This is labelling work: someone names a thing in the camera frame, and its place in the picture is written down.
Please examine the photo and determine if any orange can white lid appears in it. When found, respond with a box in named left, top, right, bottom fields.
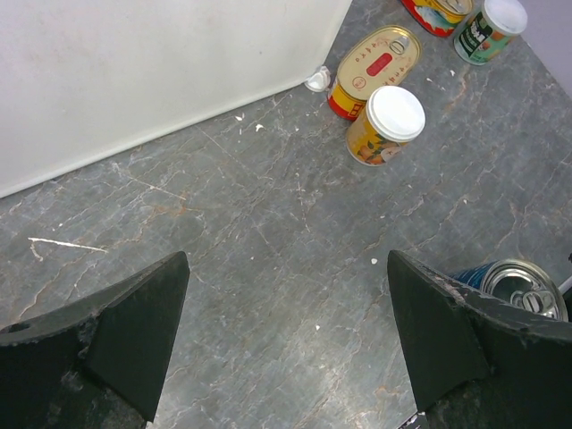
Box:
left=346, top=86, right=425, bottom=166

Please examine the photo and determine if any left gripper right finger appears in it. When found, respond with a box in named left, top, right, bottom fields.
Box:
left=387, top=250, right=571, bottom=428

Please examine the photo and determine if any white cube cabinet counter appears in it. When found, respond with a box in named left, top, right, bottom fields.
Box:
left=1, top=1, right=349, bottom=196

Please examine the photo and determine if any oval gold tin right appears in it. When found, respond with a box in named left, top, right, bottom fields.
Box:
left=400, top=0, right=474, bottom=38

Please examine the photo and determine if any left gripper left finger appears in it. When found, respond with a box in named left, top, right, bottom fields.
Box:
left=1, top=251, right=189, bottom=428

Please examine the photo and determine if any oval gold tin near cabinet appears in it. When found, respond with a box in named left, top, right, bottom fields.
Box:
left=327, top=25, right=422, bottom=121

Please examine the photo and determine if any green can white lid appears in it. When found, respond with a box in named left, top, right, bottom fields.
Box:
left=453, top=0, right=528, bottom=65

